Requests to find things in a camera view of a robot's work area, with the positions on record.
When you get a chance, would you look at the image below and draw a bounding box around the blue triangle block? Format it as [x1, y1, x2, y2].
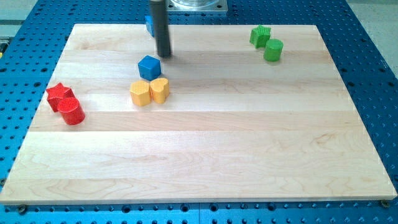
[145, 16, 155, 37]

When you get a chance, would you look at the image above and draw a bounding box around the blue cube block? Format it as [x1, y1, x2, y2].
[138, 55, 162, 81]

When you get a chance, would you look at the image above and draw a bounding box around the yellow pentagon block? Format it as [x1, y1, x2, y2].
[129, 80, 152, 106]

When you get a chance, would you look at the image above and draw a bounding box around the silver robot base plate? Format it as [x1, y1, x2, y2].
[165, 0, 228, 12]

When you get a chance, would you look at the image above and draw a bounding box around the green star block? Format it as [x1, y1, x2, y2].
[249, 25, 271, 49]

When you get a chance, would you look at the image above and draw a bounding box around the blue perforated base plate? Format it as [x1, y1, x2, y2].
[1, 1, 397, 223]

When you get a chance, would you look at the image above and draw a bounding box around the red star block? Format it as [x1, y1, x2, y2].
[45, 83, 75, 112]

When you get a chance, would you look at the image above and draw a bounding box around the red cylinder block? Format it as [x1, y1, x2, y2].
[57, 97, 85, 125]

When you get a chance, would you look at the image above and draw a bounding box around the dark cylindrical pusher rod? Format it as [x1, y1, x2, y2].
[149, 0, 171, 58]

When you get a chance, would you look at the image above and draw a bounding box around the light wooden board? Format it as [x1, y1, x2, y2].
[1, 24, 397, 205]

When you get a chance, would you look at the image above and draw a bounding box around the green cylinder block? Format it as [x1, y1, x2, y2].
[263, 39, 284, 62]

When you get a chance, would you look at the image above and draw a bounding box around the yellow heart block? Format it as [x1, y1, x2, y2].
[150, 78, 170, 104]

